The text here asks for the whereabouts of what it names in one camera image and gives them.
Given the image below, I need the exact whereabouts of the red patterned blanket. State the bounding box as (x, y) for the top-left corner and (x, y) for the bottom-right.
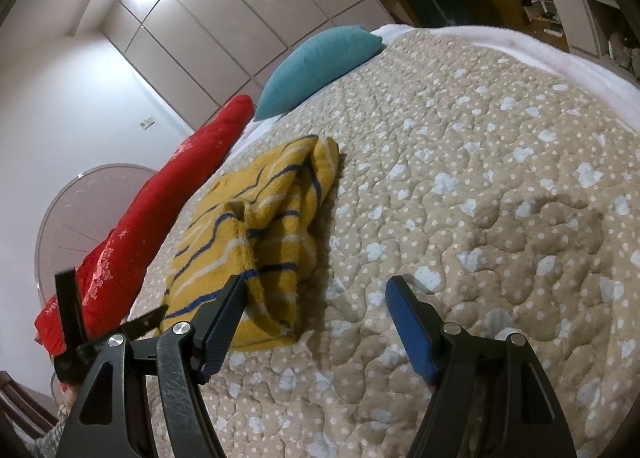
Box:
(34, 94), (256, 356)

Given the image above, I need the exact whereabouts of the dark wooden furniture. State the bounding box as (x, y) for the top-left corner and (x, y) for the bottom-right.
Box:
(0, 370), (60, 446)

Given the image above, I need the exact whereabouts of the fan-shaped padded headboard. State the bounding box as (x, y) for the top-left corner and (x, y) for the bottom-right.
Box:
(35, 164), (161, 309)

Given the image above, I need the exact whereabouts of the white wardrobe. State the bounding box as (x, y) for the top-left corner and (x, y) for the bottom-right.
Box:
(100, 0), (396, 131)

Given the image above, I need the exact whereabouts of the beige dotted quilt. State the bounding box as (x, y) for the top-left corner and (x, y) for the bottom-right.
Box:
(127, 30), (640, 458)

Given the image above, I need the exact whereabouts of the white bed sheet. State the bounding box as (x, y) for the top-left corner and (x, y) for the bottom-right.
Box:
(235, 23), (640, 149)

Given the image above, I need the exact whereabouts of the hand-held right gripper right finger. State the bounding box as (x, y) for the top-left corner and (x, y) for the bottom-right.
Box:
(385, 275), (576, 458)

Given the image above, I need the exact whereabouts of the teal pillow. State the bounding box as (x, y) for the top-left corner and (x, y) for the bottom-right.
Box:
(254, 25), (383, 122)

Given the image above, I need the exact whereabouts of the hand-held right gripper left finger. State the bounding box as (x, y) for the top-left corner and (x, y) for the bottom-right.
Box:
(57, 275), (246, 458)

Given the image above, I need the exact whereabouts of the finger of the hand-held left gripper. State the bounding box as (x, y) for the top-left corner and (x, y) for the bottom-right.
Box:
(54, 268), (87, 356)
(119, 304), (170, 340)

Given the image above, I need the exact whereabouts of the yellow striped sweater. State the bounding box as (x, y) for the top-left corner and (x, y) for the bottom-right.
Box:
(162, 135), (341, 351)

